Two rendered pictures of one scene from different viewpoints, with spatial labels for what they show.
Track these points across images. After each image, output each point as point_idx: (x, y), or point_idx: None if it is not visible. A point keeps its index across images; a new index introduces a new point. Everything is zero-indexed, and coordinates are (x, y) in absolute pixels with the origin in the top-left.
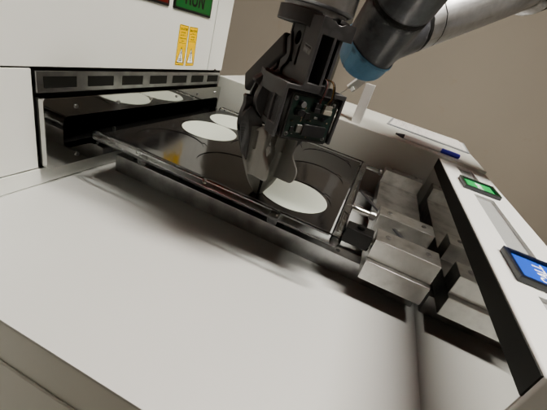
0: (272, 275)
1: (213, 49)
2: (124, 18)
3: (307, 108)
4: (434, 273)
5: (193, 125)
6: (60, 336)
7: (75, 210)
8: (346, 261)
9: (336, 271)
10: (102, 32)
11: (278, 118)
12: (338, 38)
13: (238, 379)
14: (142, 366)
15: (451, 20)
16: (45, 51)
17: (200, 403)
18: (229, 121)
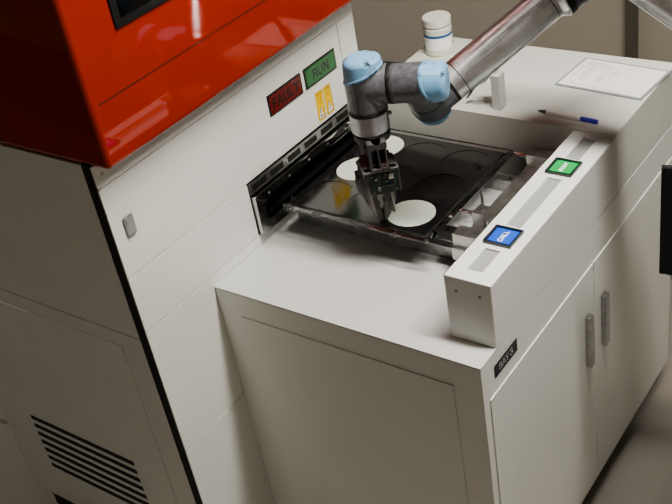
0: (404, 269)
1: None
2: (280, 124)
3: (379, 179)
4: None
5: (345, 168)
6: (300, 308)
7: (285, 255)
8: None
9: (452, 258)
10: (271, 141)
11: (366, 189)
12: (378, 149)
13: (375, 313)
14: (334, 313)
15: (469, 80)
16: (250, 172)
17: (358, 321)
18: None
